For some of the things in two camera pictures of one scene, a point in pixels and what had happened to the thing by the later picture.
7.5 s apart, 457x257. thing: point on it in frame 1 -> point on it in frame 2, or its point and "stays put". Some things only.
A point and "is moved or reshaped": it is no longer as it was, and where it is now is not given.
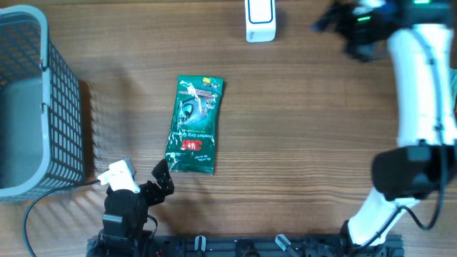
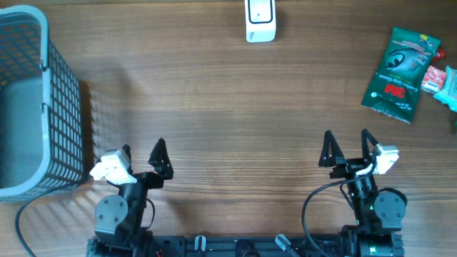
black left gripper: (164, 181) -> (166, 170)
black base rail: (240, 246) stays put
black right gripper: (345, 9) -> (347, 165)
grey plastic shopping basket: (42, 118) stays put
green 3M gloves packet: (191, 146) is moved or reshaped
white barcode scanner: (260, 21) stays put
